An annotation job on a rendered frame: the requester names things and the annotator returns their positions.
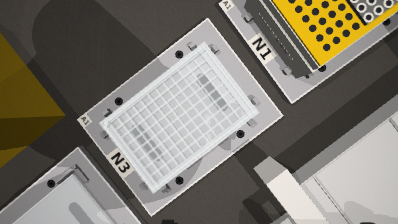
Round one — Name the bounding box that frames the white rectangular mounting plate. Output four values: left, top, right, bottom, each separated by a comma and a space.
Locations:
77, 18, 283, 217

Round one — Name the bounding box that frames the yellow open-top bin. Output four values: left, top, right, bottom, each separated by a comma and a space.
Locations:
0, 33, 66, 168

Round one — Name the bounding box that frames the clear multiwell plate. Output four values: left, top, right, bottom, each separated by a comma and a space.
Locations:
99, 41, 260, 194

